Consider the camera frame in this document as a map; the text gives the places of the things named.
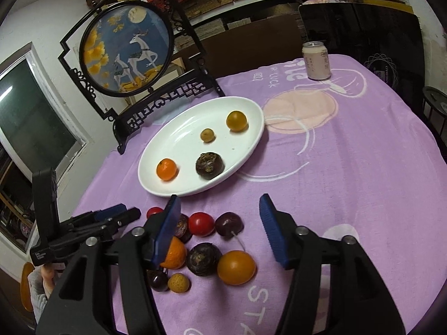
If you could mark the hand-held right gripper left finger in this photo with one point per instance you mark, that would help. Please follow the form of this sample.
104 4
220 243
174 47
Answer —
167 230

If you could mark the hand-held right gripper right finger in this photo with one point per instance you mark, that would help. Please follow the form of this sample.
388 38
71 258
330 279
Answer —
276 233

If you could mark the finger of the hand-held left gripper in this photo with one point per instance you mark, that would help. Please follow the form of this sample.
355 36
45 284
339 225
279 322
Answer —
127 214
111 212

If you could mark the red cherry tomato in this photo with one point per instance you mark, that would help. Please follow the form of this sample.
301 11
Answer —
201 223
153 212

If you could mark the large textured orange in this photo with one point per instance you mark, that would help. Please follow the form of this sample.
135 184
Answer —
176 254

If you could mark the long stemmed dark cherry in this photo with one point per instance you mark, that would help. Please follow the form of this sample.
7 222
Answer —
228 225

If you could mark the smooth yellow orange fruit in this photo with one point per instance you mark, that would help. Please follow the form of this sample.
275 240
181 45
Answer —
236 267

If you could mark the white oval plate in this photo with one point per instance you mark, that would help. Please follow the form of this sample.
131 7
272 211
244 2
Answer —
181 129

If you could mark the person's left hand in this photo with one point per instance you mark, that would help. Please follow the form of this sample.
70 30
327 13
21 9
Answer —
47 275

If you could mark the dark wooden shelf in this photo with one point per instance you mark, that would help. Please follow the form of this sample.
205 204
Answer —
12 202

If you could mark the small mandarin orange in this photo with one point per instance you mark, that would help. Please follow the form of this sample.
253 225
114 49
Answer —
167 169

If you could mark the orange round object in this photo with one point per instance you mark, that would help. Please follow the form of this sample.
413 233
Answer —
26 286

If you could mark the white framed window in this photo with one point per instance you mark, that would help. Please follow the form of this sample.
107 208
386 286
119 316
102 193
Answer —
31 122

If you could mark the purple printed blanket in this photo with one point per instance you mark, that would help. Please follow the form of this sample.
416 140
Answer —
349 164

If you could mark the yellow tomato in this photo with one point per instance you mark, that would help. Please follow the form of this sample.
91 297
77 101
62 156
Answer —
236 121

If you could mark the round deer picture screen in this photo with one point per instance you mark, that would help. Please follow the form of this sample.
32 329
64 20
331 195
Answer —
139 42

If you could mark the pale drink can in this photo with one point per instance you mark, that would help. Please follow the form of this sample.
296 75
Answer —
316 61

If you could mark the brown wooden cabinet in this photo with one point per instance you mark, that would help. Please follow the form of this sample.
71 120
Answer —
251 45

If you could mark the dark wooden chair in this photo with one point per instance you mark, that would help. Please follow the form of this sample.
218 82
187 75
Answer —
434 103

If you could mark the black chair back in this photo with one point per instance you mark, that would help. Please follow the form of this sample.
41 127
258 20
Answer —
366 31

